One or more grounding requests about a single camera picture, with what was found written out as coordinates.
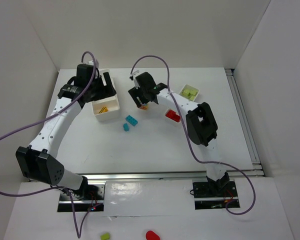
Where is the multicolour lego tower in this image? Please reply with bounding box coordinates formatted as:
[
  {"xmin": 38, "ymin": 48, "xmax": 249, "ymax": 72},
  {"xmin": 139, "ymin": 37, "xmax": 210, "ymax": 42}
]
[{"xmin": 140, "ymin": 104, "xmax": 149, "ymax": 111}]

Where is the orange lego brick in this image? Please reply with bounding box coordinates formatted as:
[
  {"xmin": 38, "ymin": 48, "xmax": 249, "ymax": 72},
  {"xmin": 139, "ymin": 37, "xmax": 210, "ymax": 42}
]
[{"xmin": 98, "ymin": 106, "xmax": 109, "ymax": 114}]

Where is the red sloped lego brick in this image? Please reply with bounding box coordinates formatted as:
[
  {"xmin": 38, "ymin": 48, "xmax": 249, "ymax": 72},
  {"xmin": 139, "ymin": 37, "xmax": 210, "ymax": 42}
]
[{"xmin": 165, "ymin": 109, "xmax": 176, "ymax": 119}]

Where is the white divided container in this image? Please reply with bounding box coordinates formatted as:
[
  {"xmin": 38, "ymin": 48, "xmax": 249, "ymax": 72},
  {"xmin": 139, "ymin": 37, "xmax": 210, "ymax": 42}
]
[
  {"xmin": 91, "ymin": 69, "xmax": 120, "ymax": 122},
  {"xmin": 163, "ymin": 84, "xmax": 200, "ymax": 127}
]

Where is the red curved lego brick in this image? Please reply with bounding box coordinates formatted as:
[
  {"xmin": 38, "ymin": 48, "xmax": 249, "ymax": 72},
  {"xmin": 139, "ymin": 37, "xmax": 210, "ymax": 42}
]
[{"xmin": 170, "ymin": 113, "xmax": 181, "ymax": 123}]

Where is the lime green lego brick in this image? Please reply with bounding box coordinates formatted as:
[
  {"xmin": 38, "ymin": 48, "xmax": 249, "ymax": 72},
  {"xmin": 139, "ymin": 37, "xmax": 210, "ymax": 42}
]
[
  {"xmin": 189, "ymin": 89, "xmax": 198, "ymax": 100},
  {"xmin": 182, "ymin": 89, "xmax": 190, "ymax": 98}
]

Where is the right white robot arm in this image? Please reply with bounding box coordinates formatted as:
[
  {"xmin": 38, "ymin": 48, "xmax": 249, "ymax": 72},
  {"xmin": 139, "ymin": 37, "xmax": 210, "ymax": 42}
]
[{"xmin": 128, "ymin": 70, "xmax": 230, "ymax": 193}]

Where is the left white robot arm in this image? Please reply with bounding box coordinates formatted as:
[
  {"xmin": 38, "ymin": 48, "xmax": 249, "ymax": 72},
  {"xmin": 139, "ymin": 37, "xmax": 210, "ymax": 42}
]
[{"xmin": 15, "ymin": 64, "xmax": 117, "ymax": 199}]

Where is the long teal lego brick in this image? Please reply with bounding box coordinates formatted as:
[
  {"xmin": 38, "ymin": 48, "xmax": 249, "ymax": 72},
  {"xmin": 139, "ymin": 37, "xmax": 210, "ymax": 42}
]
[{"xmin": 125, "ymin": 115, "xmax": 138, "ymax": 127}]

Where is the small teal lego brick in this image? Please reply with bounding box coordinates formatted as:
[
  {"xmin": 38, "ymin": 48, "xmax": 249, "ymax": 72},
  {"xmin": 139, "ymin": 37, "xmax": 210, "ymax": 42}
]
[{"xmin": 123, "ymin": 123, "xmax": 130, "ymax": 132}]

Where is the red object at edge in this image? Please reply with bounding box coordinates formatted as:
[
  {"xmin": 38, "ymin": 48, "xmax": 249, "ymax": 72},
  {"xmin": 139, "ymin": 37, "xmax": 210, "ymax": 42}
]
[{"xmin": 145, "ymin": 230, "xmax": 161, "ymax": 240}]

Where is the green lego outside workspace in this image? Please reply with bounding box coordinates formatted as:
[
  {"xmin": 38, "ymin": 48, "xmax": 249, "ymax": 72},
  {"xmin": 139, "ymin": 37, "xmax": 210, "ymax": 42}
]
[{"xmin": 100, "ymin": 232, "xmax": 111, "ymax": 240}]

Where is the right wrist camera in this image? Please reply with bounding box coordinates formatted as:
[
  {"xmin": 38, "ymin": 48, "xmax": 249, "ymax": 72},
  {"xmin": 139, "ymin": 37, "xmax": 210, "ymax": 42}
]
[{"xmin": 129, "ymin": 70, "xmax": 140, "ymax": 81}]

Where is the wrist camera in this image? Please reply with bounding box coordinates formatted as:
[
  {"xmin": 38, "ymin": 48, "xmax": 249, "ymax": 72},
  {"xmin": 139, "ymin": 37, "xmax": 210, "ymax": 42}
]
[
  {"xmin": 129, "ymin": 70, "xmax": 140, "ymax": 81},
  {"xmin": 87, "ymin": 60, "xmax": 99, "ymax": 68}
]

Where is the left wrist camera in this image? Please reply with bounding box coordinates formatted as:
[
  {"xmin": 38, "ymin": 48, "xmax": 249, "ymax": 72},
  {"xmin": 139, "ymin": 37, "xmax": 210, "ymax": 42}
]
[{"xmin": 87, "ymin": 60, "xmax": 99, "ymax": 68}]

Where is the aluminium rail front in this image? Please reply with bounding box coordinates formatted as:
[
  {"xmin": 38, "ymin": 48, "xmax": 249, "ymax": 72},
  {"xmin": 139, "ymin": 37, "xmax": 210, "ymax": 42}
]
[{"xmin": 28, "ymin": 170, "xmax": 266, "ymax": 182}]

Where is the aluminium rail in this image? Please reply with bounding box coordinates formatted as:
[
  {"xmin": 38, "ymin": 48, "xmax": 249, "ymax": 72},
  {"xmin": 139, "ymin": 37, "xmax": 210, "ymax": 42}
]
[
  {"xmin": 225, "ymin": 68, "xmax": 263, "ymax": 171},
  {"xmin": 28, "ymin": 170, "xmax": 266, "ymax": 182}
]

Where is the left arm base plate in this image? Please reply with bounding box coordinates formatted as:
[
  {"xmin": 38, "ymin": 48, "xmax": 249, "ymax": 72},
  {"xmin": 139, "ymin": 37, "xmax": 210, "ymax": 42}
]
[{"xmin": 57, "ymin": 183, "xmax": 106, "ymax": 213}]

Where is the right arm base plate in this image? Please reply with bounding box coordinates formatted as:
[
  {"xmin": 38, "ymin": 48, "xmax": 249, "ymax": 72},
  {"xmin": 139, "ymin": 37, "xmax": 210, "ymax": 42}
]
[{"xmin": 189, "ymin": 181, "xmax": 240, "ymax": 210}]

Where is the aluminium rail right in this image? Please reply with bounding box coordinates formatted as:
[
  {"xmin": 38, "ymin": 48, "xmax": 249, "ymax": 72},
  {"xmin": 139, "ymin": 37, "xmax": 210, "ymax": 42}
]
[{"xmin": 225, "ymin": 68, "xmax": 263, "ymax": 171}]

